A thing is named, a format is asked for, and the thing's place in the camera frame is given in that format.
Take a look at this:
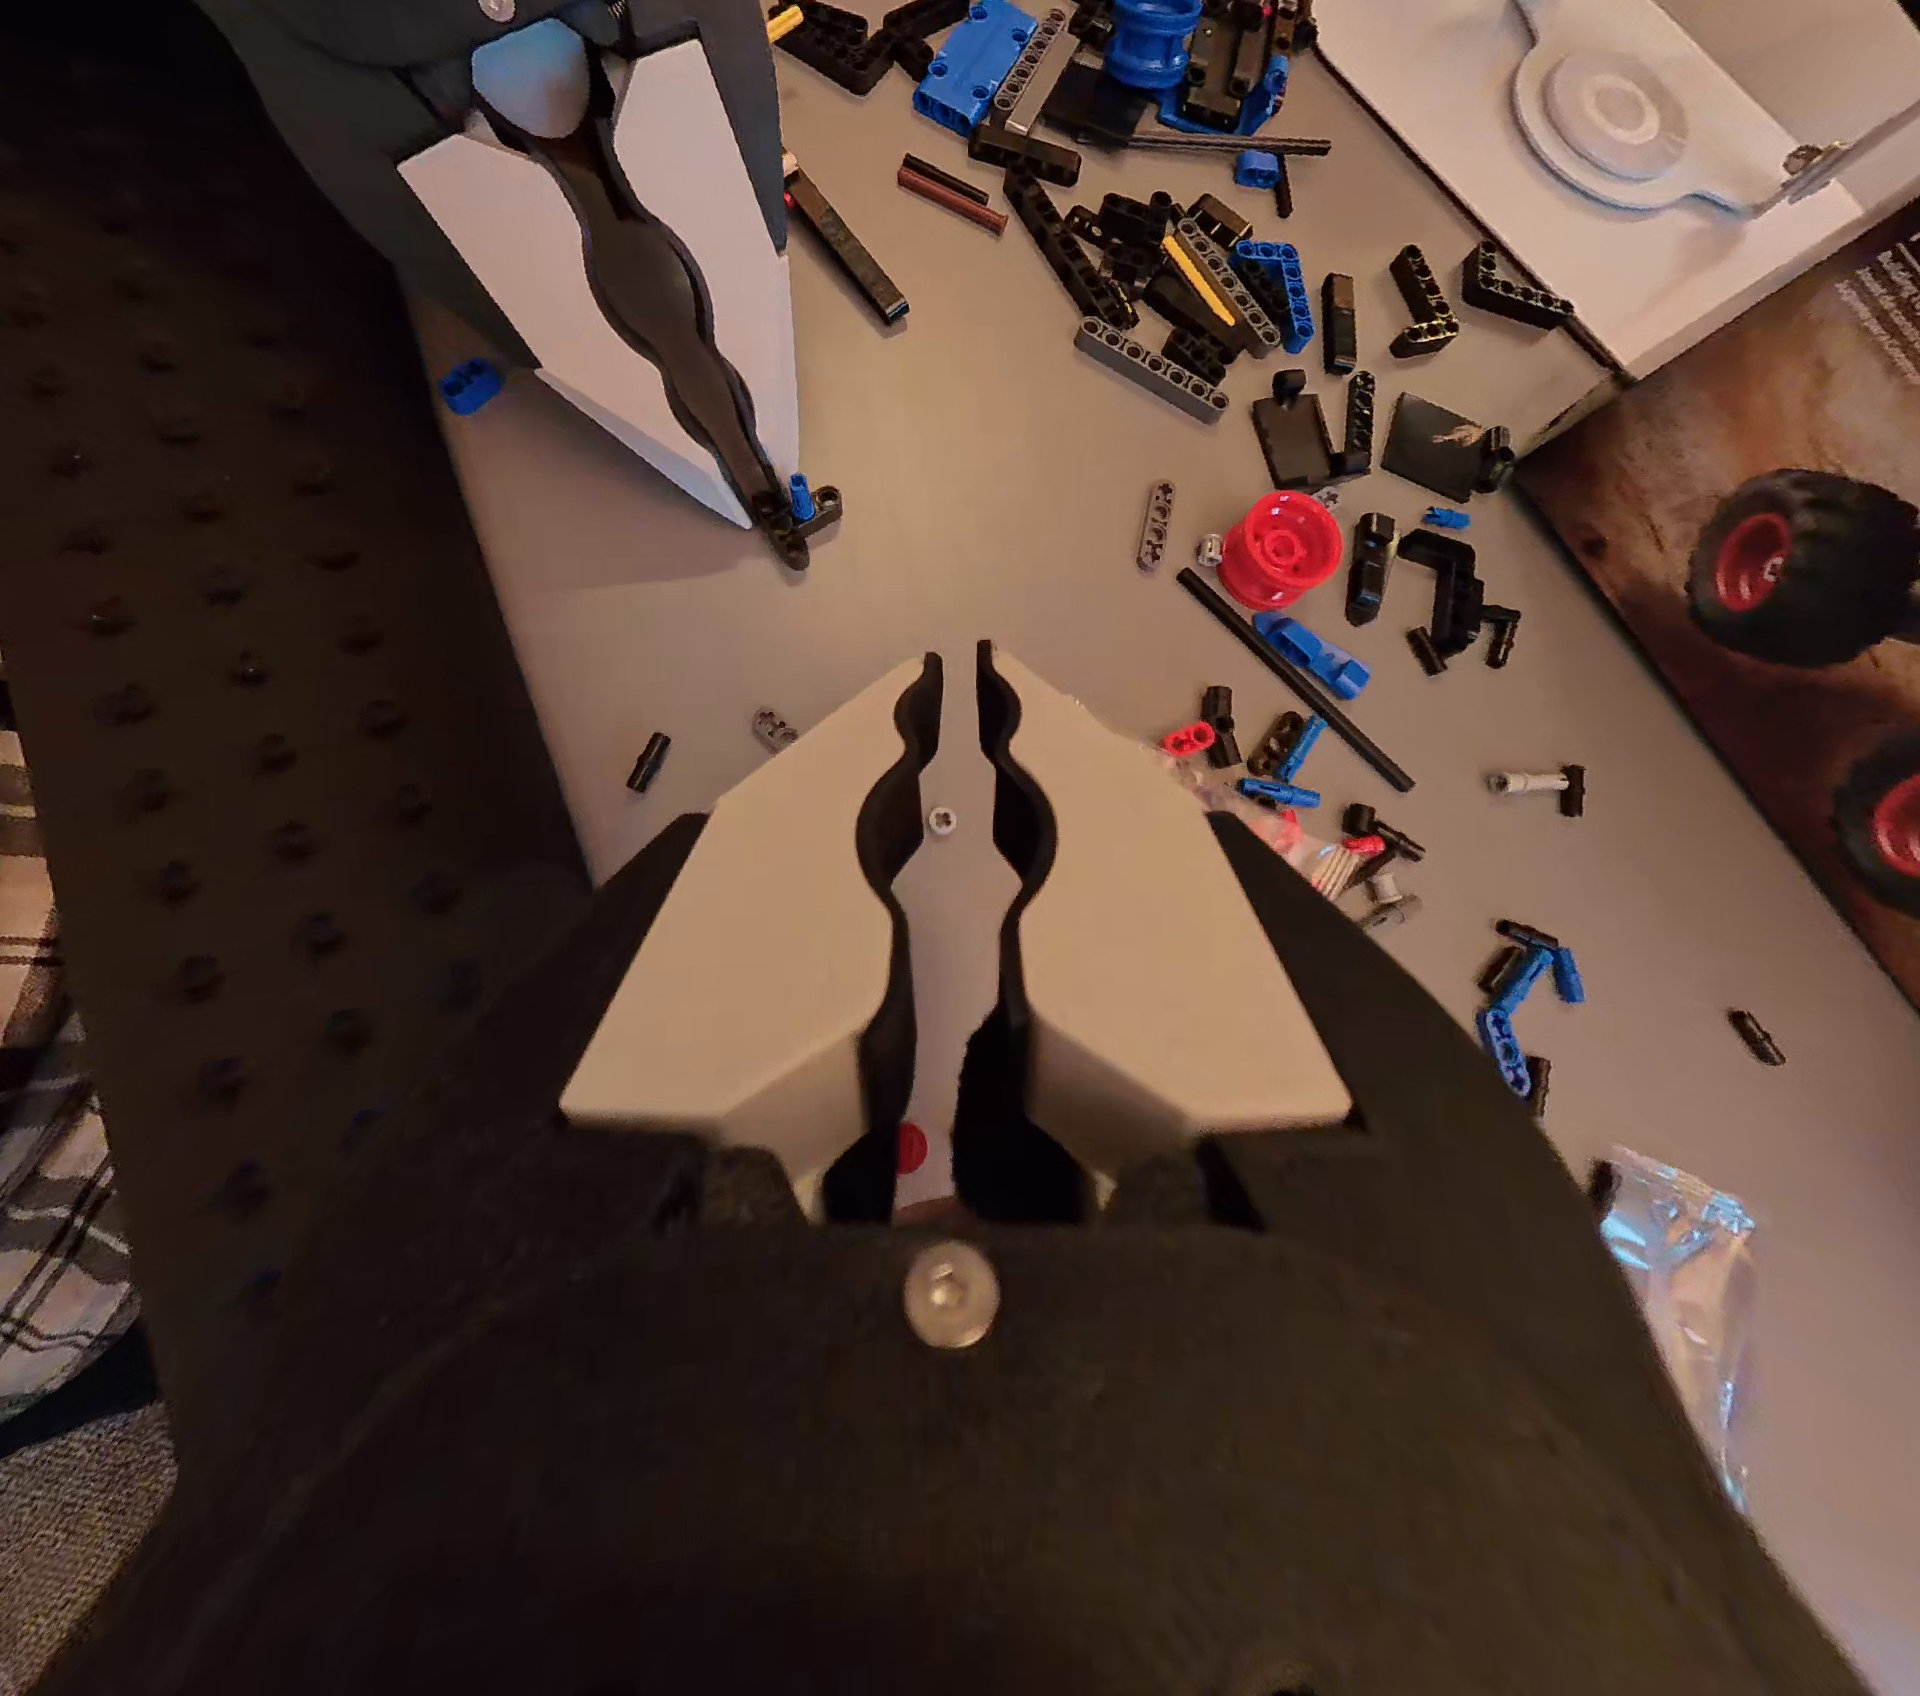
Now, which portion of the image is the building set box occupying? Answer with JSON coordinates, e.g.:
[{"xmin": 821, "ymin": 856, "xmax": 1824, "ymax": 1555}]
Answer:
[{"xmin": 1519, "ymin": 210, "xmax": 1920, "ymax": 1024}]

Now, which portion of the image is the yellow axle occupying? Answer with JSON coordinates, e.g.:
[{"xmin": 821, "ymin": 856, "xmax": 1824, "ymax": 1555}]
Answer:
[{"xmin": 1166, "ymin": 234, "xmax": 1244, "ymax": 327}]

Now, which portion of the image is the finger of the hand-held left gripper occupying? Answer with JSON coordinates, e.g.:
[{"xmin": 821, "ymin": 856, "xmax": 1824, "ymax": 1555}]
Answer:
[
  {"xmin": 393, "ymin": 114, "xmax": 785, "ymax": 532},
  {"xmin": 603, "ymin": 29, "xmax": 803, "ymax": 488}
]

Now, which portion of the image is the blue curved panel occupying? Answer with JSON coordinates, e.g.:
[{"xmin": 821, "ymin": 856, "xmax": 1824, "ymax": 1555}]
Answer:
[{"xmin": 1251, "ymin": 606, "xmax": 1374, "ymax": 703}]

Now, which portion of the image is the blue angled panel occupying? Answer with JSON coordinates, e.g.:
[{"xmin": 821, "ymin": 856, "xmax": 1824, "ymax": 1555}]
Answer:
[{"xmin": 1203, "ymin": 45, "xmax": 1293, "ymax": 142}]

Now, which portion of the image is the blue frame beam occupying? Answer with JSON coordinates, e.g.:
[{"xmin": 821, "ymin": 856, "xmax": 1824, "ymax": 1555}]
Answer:
[{"xmin": 1233, "ymin": 241, "xmax": 1317, "ymax": 355}]

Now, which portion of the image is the white booklet stand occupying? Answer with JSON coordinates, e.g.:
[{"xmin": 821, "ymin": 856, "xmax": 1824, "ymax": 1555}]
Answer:
[{"xmin": 1313, "ymin": 0, "xmax": 1920, "ymax": 382}]

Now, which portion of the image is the pile of black beams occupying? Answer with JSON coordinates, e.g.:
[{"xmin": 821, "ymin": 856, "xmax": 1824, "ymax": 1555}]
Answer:
[{"xmin": 774, "ymin": 0, "xmax": 1574, "ymax": 382}]

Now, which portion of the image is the black perforated panel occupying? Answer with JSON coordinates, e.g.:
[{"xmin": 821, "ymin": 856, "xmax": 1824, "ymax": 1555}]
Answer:
[{"xmin": 0, "ymin": 0, "xmax": 589, "ymax": 1425}]

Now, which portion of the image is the dark grey beam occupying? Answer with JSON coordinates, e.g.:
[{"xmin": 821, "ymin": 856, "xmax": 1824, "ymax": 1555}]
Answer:
[{"xmin": 1178, "ymin": 215, "xmax": 1276, "ymax": 355}]

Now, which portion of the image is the black flat panel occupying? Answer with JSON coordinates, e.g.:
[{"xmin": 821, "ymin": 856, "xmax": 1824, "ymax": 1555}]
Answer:
[{"xmin": 1382, "ymin": 393, "xmax": 1519, "ymax": 506}]

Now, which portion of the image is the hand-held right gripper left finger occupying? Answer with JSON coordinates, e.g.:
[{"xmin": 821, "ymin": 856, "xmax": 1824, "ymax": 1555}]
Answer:
[{"xmin": 554, "ymin": 653, "xmax": 951, "ymax": 1223}]

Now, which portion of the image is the brown axle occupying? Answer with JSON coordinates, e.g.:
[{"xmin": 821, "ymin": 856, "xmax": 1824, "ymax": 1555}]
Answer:
[{"xmin": 898, "ymin": 173, "xmax": 1013, "ymax": 234}]

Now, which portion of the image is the pile of small connector pins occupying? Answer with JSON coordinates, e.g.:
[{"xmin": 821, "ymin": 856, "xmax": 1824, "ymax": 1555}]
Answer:
[{"xmin": 1166, "ymin": 683, "xmax": 1590, "ymax": 1110}]

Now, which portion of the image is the black T-shaped beam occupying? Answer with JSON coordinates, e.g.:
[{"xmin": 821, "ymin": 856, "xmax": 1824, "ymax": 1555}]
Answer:
[{"xmin": 757, "ymin": 477, "xmax": 841, "ymax": 573}]

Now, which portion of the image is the blue wheel rim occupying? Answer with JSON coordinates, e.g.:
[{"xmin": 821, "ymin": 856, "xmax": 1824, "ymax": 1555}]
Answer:
[{"xmin": 1111, "ymin": 0, "xmax": 1205, "ymax": 86}]

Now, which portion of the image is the black bent beam cluster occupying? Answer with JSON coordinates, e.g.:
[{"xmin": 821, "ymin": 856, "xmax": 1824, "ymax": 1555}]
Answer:
[{"xmin": 1344, "ymin": 510, "xmax": 1521, "ymax": 681}]

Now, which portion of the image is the long black axle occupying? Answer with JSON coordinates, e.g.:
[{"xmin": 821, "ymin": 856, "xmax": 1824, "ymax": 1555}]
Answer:
[{"xmin": 1178, "ymin": 565, "xmax": 1415, "ymax": 798}]

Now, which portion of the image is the long grey beam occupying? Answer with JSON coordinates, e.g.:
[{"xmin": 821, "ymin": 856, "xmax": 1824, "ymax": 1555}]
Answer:
[{"xmin": 1070, "ymin": 318, "xmax": 1227, "ymax": 426}]

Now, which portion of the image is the clear plastic bag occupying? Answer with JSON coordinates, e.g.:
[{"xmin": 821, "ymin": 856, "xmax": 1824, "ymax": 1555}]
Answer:
[
  {"xmin": 1166, "ymin": 736, "xmax": 1426, "ymax": 935},
  {"xmin": 1590, "ymin": 1139, "xmax": 1765, "ymax": 1518}
]

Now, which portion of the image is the red wheel rim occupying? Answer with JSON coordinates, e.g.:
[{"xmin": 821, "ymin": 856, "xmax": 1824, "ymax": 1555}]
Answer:
[{"xmin": 1192, "ymin": 489, "xmax": 1344, "ymax": 614}]

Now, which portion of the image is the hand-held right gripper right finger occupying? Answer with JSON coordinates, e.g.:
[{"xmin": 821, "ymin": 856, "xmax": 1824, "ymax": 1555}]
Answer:
[{"xmin": 980, "ymin": 638, "xmax": 1361, "ymax": 1194}]

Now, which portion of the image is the black beam assembly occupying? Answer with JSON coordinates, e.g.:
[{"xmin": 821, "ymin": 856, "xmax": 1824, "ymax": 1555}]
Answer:
[{"xmin": 762, "ymin": 0, "xmax": 915, "ymax": 327}]

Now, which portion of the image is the black curved panel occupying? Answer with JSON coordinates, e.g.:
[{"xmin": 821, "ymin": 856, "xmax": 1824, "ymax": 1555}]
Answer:
[{"xmin": 1251, "ymin": 367, "xmax": 1374, "ymax": 489}]

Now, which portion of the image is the black frame subassembly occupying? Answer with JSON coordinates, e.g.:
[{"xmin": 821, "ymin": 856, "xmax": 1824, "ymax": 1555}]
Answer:
[{"xmin": 1182, "ymin": 0, "xmax": 1317, "ymax": 142}]

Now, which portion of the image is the person's plaid shirt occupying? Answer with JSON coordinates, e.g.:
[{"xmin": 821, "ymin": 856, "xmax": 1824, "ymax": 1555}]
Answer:
[{"xmin": 0, "ymin": 708, "xmax": 148, "ymax": 1419}]

